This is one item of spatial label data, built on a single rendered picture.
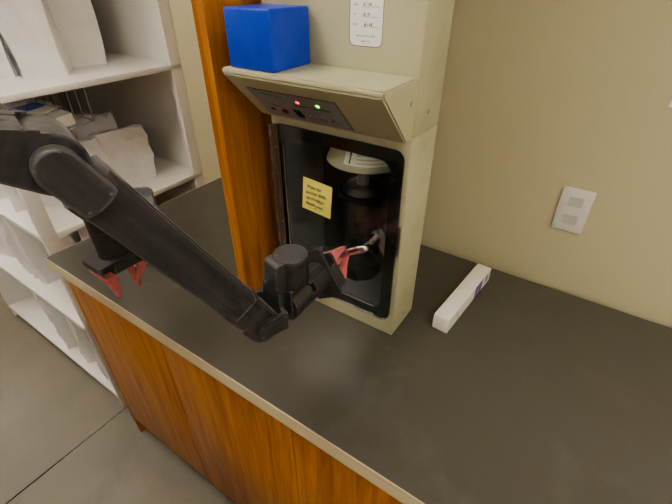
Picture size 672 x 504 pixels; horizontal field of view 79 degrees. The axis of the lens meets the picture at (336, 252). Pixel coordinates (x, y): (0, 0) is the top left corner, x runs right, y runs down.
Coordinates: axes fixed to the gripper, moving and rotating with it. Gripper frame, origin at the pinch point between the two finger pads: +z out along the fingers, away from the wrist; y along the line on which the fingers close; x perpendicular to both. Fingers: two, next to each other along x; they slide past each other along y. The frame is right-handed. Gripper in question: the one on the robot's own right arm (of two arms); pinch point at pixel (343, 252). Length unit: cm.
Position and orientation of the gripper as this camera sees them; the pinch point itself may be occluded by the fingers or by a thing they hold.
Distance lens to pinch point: 83.9
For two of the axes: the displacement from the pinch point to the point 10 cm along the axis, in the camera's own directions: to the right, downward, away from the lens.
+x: -7.3, 1.7, 6.7
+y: -4.4, -8.6, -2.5
